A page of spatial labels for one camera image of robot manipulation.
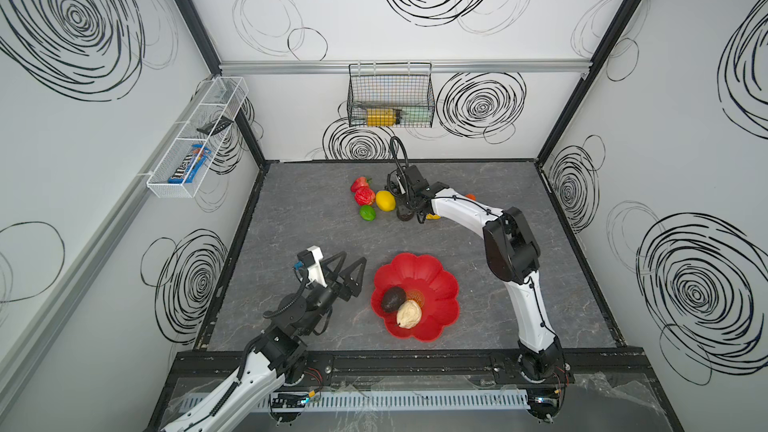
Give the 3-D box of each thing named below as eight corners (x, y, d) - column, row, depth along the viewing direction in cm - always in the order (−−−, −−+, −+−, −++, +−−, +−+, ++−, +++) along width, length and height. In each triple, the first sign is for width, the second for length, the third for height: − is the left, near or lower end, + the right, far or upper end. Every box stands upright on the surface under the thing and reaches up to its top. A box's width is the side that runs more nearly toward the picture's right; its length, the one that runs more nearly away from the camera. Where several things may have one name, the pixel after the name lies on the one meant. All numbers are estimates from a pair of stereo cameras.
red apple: (354, 202, 109) (353, 192, 104) (365, 194, 112) (364, 184, 107) (365, 211, 107) (364, 201, 102) (376, 202, 109) (375, 192, 104)
